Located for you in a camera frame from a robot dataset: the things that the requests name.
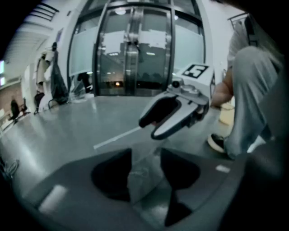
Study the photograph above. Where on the black mezzanine railing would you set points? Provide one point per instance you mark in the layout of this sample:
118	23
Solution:
44	10

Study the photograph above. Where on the black hat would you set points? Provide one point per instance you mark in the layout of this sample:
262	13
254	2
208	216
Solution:
54	45

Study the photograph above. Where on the glass double door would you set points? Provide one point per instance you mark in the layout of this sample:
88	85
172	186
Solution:
113	56

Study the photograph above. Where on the person's white shirt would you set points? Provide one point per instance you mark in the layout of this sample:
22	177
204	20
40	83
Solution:
237	42

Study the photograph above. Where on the black stair railing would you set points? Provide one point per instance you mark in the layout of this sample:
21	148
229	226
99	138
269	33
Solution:
236	20

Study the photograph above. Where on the dark grey cloth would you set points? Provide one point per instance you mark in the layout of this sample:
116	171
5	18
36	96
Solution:
142	178

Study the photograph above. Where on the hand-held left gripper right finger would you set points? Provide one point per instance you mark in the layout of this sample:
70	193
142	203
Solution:
203	176

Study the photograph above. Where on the white hanging garment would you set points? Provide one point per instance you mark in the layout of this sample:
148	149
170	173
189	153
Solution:
44	70

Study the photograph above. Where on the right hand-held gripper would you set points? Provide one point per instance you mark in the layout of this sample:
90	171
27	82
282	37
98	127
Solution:
196	94

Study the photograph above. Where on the cream container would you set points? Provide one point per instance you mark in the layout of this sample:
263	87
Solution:
226	114

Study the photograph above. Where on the person's right shoe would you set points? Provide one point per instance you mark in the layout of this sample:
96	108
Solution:
215	142

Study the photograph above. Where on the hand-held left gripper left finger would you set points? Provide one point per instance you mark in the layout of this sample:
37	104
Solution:
74	191

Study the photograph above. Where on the person's right forearm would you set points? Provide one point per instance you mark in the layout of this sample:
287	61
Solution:
222	90

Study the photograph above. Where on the wall sign plaque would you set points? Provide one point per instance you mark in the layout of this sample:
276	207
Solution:
59	35

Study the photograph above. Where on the person's right leg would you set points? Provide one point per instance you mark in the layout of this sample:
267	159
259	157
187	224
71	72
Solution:
248	101

